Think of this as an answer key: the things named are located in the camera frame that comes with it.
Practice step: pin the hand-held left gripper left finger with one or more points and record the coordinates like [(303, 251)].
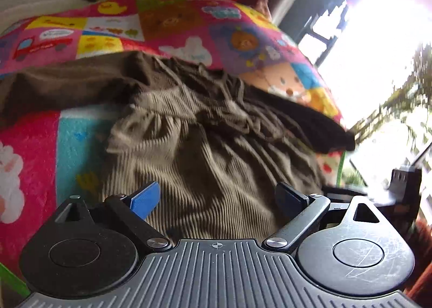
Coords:
[(145, 199)]

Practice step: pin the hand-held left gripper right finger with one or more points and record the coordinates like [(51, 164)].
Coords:
[(287, 198)]

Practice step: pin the black chair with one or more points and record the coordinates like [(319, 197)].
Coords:
[(405, 186)]

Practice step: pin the reddish brown cloth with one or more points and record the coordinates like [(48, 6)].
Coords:
[(422, 254)]

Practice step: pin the colourful printed blanket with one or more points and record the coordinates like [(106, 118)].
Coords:
[(111, 24)]

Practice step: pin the black window frame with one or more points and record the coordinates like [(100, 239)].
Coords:
[(324, 32)]

